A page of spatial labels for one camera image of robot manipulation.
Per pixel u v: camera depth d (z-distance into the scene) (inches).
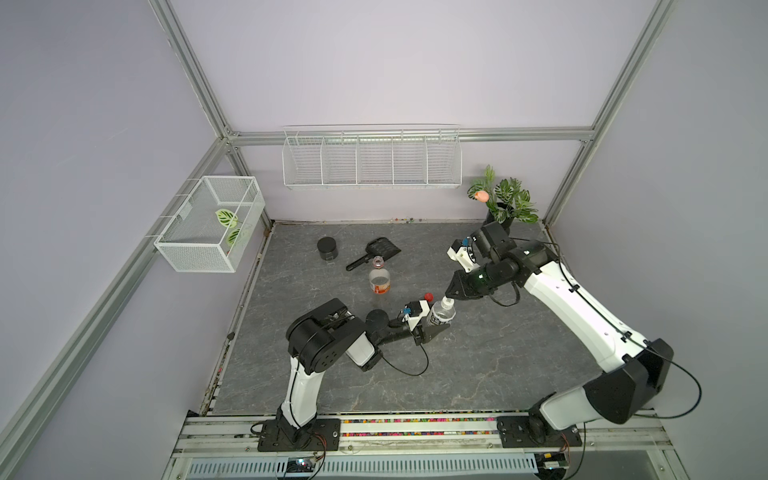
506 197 34.8
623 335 16.8
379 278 35.6
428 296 38.8
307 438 25.7
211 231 32.1
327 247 42.8
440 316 29.8
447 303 29.0
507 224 40.1
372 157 39.4
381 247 42.9
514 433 29.0
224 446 28.6
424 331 30.9
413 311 27.7
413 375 28.8
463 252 27.4
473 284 25.7
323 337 20.8
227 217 31.1
